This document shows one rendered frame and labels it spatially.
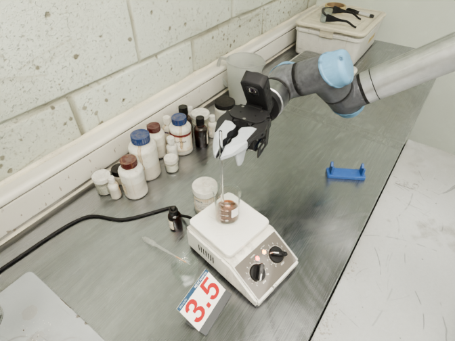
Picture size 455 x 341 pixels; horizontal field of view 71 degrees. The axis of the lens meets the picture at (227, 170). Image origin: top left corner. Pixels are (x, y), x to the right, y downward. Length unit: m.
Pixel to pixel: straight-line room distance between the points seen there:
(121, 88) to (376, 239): 0.74
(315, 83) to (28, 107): 0.61
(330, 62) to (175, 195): 0.47
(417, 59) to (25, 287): 0.90
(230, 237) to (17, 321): 0.41
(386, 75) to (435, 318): 0.49
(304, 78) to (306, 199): 0.30
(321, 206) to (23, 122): 0.70
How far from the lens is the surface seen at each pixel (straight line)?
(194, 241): 0.67
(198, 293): 0.63
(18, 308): 0.75
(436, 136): 2.05
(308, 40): 1.57
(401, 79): 0.79
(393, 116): 1.24
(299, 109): 1.17
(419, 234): 0.86
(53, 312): 0.71
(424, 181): 1.00
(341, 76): 0.70
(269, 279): 0.64
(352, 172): 0.93
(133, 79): 0.95
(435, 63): 0.79
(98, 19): 0.86
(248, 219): 0.65
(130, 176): 0.78
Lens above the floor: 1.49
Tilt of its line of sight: 42 degrees down
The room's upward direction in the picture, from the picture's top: straight up
